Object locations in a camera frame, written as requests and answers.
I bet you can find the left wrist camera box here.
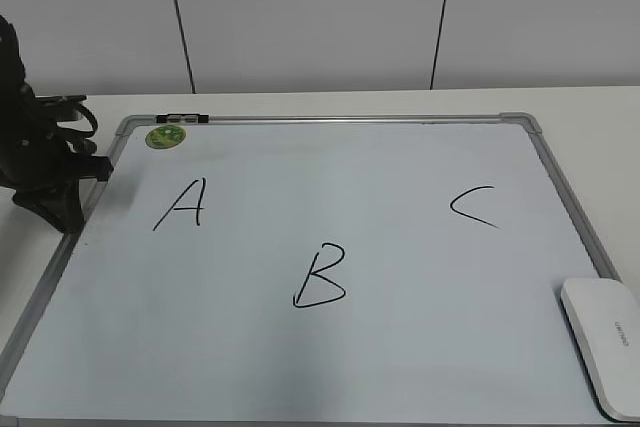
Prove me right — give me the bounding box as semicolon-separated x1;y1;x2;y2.
36;95;87;122

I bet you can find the black silver hanging clip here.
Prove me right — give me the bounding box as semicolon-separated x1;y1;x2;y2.
155;114;209;124

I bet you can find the white whiteboard eraser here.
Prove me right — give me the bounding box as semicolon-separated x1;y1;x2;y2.
560;278;639;422

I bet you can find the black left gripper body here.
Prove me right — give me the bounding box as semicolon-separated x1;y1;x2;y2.
0;15;112;198

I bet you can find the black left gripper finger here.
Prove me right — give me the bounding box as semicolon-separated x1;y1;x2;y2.
12;180;85;234

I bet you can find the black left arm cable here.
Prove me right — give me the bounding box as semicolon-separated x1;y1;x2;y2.
34;96;100;154

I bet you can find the round green yellow magnet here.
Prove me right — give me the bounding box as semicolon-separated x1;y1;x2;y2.
145;125;187;150

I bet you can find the aluminium framed whiteboard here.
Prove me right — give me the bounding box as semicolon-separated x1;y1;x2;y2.
1;112;639;426

